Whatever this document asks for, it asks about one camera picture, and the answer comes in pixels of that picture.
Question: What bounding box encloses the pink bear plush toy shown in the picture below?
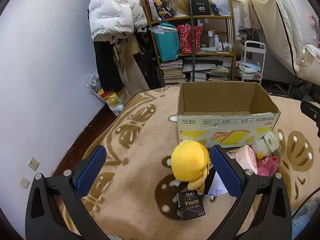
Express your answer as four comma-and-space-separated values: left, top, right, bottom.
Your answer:
257, 156, 279, 177

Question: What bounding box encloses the green tissue pack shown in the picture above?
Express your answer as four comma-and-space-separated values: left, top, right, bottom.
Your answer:
263, 131, 283, 158

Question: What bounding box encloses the white-haired purple doll plush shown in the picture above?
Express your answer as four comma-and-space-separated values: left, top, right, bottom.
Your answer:
204, 164, 228, 198

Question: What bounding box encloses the pink swirl roll squishy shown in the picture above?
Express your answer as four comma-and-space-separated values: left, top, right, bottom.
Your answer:
227, 145, 258, 174

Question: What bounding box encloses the white fluffy ball plush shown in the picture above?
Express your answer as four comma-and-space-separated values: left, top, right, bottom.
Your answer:
251, 138, 272, 159

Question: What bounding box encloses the black Face tissue pack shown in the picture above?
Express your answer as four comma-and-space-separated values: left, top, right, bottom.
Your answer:
177, 190, 206, 220

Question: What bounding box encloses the yellow dog plush toy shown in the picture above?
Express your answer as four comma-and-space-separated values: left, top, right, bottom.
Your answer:
171, 140, 210, 195

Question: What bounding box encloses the white rolling cart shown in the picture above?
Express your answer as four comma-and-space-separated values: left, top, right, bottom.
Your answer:
236, 41, 266, 84

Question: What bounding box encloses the open cardboard box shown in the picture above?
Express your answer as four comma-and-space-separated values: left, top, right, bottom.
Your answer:
177, 81, 280, 148

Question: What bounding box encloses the white quilted bedding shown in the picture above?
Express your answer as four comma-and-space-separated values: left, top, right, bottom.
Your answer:
251, 0, 319, 85

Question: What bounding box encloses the beige patterned plush blanket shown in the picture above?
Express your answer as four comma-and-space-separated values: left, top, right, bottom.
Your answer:
82, 87, 319, 239

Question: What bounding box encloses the wooden bookshelf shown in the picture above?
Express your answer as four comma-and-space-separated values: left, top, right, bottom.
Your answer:
143, 0, 236, 85

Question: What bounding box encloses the plastic bag of toys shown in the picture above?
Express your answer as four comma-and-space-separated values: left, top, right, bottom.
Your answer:
86, 72, 124, 116

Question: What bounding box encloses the red patterned gift bag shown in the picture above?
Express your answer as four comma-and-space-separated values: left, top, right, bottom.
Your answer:
177, 24, 203, 54

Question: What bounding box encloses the stack of books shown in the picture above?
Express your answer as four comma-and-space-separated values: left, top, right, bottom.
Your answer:
160, 60, 187, 85

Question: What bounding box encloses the black box marked 40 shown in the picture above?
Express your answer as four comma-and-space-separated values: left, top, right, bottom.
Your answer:
191, 0, 210, 16

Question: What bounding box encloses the teal bag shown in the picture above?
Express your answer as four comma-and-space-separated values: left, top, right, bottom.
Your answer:
149, 22, 180, 62

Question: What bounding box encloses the beige trench coat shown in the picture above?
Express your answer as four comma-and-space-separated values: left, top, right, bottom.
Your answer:
113, 35, 149, 104

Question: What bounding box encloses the green pole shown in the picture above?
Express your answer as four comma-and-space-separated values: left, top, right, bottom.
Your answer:
189, 0, 196, 82

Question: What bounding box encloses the blonde wig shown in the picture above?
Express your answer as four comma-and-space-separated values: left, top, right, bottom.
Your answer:
168, 0, 190, 17

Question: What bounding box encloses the white puffer jacket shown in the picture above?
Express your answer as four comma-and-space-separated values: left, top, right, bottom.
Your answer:
88, 0, 148, 43

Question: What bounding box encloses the lower wall socket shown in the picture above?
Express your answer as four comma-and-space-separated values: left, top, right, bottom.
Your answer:
19, 177, 30, 189

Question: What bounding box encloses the wall socket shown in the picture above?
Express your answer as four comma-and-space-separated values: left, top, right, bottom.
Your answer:
27, 157, 40, 171
19, 177, 30, 189

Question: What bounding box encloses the upper wall socket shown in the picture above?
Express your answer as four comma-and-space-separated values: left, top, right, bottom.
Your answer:
27, 157, 40, 171

